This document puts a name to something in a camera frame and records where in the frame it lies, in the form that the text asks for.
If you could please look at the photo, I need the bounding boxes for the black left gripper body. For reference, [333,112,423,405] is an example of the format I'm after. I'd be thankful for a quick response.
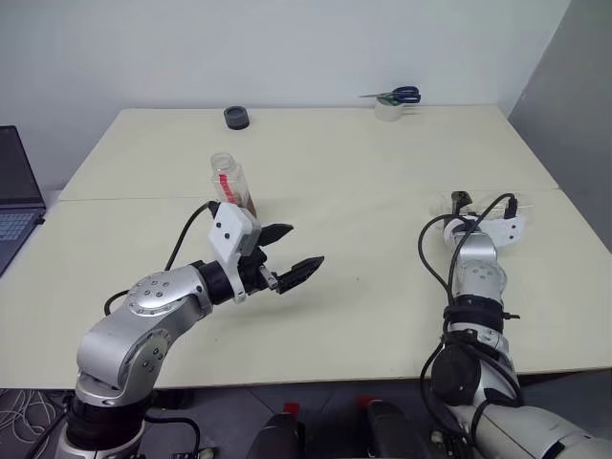
[238,246,280,298]

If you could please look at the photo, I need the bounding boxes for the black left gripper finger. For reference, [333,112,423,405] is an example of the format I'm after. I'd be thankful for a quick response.
[259,222,295,250]
[275,255,327,295]

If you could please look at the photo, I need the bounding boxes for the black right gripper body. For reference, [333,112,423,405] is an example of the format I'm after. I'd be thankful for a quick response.
[448,202,479,222]

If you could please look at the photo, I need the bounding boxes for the clear plastic bottle red label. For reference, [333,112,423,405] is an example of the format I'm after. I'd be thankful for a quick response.
[208,152,260,217]

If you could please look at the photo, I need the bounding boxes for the white tape roll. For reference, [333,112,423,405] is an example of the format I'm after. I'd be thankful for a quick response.
[373,97,404,123]

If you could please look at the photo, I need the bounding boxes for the black round tape roll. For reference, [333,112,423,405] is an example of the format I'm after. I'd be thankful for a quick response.
[222,105,251,132]

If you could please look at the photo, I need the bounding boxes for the dark grey laptop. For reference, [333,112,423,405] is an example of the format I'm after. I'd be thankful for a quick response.
[0,124,48,279]

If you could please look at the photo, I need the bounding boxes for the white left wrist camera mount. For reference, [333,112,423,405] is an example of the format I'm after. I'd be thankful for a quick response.
[208,202,263,306]

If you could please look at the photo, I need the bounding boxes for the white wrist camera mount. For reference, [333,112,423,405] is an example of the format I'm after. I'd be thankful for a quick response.
[208,202,263,306]
[441,208,529,251]

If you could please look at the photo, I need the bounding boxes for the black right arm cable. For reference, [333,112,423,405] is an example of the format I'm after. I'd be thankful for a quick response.
[417,191,525,434]

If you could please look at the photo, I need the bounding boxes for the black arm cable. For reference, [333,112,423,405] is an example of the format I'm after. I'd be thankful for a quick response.
[101,200,223,317]
[417,191,525,434]

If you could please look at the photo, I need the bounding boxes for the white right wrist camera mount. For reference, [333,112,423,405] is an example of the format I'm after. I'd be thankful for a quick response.
[441,208,529,251]

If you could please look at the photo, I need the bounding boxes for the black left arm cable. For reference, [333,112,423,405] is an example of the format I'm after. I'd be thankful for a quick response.
[101,200,223,317]

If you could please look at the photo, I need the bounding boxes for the blue handled scissors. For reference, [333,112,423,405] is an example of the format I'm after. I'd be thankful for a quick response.
[359,85,423,105]

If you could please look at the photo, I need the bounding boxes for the thin black cable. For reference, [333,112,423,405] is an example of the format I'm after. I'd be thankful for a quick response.
[142,414,203,453]

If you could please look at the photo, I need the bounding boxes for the white tangled cables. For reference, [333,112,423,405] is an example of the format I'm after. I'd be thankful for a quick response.
[0,388,67,447]

